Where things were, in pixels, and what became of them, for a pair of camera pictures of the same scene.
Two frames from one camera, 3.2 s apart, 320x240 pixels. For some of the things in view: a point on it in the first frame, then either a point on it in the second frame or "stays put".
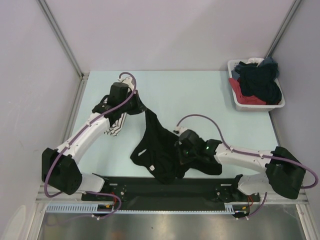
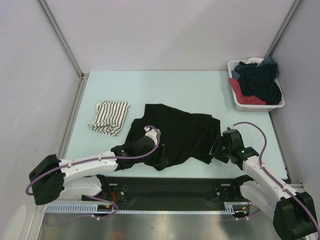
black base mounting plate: x=197 y=192 stays put
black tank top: x=157 y=151 → x=183 y=135
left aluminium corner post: x=67 y=48 stays put
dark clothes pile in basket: x=255 y=81 stays put
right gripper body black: x=185 y=155 → x=222 y=151
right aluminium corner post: x=283 y=28 stays put
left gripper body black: x=131 y=107 → x=153 y=148
